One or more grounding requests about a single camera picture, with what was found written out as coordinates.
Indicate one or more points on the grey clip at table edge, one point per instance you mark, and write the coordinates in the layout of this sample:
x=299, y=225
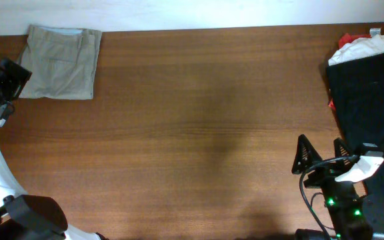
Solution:
x=374, y=31

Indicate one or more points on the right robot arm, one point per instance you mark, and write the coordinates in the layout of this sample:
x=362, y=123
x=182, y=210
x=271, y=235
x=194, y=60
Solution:
x=346, y=216

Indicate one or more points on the black garment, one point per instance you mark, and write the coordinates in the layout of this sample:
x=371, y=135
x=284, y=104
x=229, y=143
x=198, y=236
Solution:
x=357, y=90

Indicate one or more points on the khaki shorts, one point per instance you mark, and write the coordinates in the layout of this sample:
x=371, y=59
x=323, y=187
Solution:
x=63, y=63

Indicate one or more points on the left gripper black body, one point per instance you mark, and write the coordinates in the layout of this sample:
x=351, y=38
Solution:
x=6, y=86

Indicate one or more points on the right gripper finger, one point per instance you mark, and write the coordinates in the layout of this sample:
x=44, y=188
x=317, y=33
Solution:
x=306, y=156
x=342, y=150

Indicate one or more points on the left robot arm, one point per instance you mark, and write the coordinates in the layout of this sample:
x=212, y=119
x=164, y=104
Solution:
x=24, y=216

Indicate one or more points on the white garment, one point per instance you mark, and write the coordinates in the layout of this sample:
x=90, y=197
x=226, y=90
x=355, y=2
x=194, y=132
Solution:
x=358, y=49

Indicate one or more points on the red garment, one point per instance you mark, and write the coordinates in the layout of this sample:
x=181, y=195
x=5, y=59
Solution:
x=347, y=38

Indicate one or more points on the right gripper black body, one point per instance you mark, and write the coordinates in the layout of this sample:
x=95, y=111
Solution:
x=334, y=190

